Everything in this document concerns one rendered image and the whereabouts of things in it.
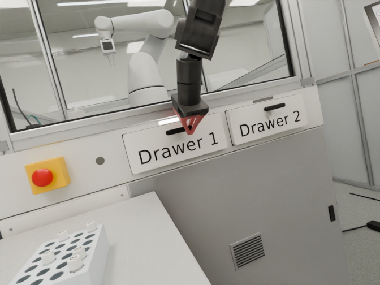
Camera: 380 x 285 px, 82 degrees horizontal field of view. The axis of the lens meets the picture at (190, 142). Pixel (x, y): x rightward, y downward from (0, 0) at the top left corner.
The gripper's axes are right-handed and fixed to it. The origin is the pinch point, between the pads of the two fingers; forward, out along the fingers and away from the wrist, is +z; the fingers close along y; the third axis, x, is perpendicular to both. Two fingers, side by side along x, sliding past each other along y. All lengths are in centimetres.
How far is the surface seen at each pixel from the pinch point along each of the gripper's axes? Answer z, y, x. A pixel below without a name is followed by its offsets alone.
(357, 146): 87, 36, -174
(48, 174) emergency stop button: 0.5, -3.4, 34.3
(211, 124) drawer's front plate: 1.2, 2.1, -8.1
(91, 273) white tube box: -10.0, -33.0, 24.0
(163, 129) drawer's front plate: 0.0, 3.2, 6.4
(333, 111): 71, 70, -176
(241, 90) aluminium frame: -4.6, 8.0, -21.2
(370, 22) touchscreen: -20, 12, -76
